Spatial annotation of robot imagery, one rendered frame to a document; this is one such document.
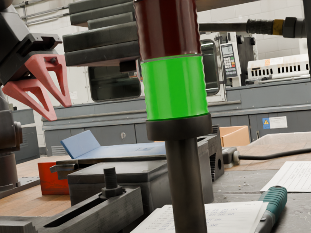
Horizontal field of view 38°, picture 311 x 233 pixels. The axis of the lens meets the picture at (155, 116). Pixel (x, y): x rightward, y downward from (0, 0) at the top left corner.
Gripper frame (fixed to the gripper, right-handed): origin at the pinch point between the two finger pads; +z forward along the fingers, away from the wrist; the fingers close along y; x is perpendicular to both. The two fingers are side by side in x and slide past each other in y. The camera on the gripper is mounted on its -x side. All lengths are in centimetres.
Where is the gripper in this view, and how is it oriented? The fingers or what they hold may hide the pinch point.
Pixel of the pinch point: (58, 108)
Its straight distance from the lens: 63.9
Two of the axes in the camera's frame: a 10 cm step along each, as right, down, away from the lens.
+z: 5.7, 8.1, -1.5
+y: 7.0, -5.8, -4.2
